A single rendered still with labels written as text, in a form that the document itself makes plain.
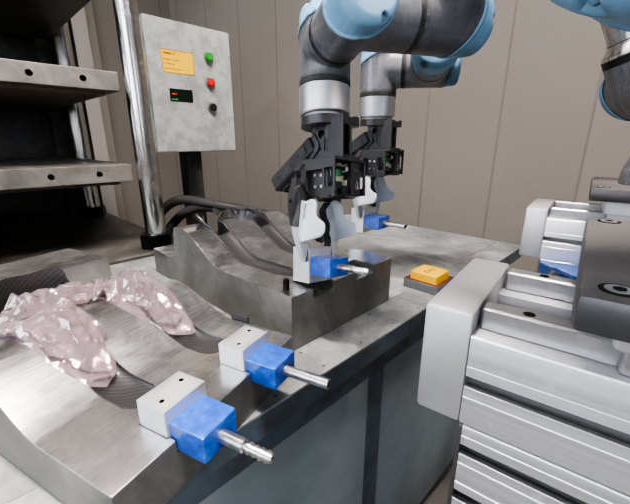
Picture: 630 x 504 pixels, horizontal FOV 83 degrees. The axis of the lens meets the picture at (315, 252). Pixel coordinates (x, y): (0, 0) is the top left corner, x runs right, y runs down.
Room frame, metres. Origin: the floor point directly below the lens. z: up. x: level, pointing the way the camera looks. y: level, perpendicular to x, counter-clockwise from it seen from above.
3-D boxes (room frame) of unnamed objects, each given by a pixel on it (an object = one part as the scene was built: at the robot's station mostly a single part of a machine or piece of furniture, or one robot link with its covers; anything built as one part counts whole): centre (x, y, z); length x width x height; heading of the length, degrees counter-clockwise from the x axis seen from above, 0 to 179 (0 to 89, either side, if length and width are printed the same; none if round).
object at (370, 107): (0.82, -0.13, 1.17); 0.08 x 0.08 x 0.05
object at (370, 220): (0.80, -0.15, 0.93); 0.13 x 0.05 x 0.05; 45
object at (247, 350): (0.36, 0.04, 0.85); 0.13 x 0.05 x 0.05; 62
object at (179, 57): (1.39, 0.47, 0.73); 0.30 x 0.22 x 1.47; 135
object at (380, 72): (0.82, -0.14, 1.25); 0.09 x 0.08 x 0.11; 76
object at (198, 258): (0.74, 0.12, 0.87); 0.50 x 0.26 x 0.14; 45
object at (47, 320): (0.43, 0.31, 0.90); 0.26 x 0.18 x 0.08; 62
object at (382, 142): (0.81, -0.14, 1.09); 0.09 x 0.08 x 0.12; 45
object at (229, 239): (0.73, 0.12, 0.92); 0.35 x 0.16 x 0.09; 45
